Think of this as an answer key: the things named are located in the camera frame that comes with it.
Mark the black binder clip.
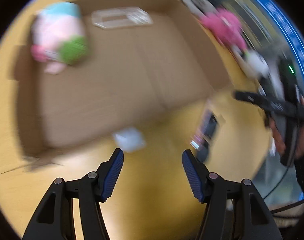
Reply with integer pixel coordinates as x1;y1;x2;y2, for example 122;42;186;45
190;100;225;163

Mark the pink blue green plush toy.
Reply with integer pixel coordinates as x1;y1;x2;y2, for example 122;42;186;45
31;1;88;75

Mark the clear white phone case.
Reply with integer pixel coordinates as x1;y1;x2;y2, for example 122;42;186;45
91;7;154;30

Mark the person's right hand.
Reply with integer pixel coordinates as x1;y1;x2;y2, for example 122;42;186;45
268;96;304;159

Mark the white panda plush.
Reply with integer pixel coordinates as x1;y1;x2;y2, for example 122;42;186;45
232;46;269;80

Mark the pink plush bear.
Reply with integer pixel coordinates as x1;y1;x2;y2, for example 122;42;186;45
200;8;247;52

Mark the brown cardboard box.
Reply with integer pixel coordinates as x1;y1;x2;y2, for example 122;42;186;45
13;0;231;157

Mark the black cable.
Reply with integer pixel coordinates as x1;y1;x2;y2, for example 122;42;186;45
263;164;304;214

